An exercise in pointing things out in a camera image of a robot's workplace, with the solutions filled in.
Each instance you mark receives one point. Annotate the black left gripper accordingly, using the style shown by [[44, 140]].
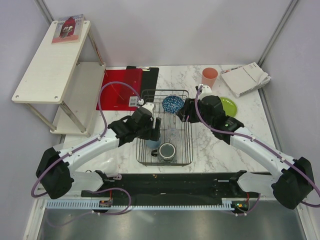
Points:
[[152, 135]]

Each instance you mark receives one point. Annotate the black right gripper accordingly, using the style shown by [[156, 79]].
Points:
[[188, 109]]

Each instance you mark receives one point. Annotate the clear glass tumbler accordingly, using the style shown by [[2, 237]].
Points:
[[172, 136]]

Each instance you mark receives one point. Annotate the light blue plastic cup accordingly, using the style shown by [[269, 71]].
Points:
[[153, 144]]

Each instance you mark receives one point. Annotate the black wire dish rack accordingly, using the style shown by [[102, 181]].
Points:
[[184, 155]]

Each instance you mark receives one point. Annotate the pink plastic cup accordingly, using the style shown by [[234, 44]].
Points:
[[209, 76]]

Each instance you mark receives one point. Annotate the lime green plastic plate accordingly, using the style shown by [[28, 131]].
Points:
[[229, 106]]

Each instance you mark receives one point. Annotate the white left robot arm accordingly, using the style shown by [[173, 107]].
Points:
[[57, 170]]

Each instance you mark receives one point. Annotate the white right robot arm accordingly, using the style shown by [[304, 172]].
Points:
[[289, 180]]

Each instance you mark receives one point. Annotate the blue patterned ceramic bowl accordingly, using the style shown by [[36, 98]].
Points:
[[172, 104]]

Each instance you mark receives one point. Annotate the dark green ceramic mug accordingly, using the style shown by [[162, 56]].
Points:
[[166, 153]]

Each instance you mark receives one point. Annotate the black clipboard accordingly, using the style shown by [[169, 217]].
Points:
[[148, 82]]

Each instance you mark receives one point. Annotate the white spiral notebook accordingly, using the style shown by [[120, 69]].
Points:
[[245, 79]]

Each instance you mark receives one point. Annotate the white two-tier shelf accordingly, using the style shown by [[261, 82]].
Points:
[[62, 83]]

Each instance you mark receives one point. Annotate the red illustrated book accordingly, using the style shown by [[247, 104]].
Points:
[[68, 29]]

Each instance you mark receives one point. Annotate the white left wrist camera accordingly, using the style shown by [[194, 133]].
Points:
[[150, 106]]

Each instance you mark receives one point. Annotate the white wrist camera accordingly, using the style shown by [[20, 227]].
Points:
[[204, 90], [150, 106]]

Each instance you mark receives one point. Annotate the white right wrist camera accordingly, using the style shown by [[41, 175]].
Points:
[[204, 90]]

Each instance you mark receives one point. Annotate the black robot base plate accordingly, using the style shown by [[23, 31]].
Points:
[[172, 189]]

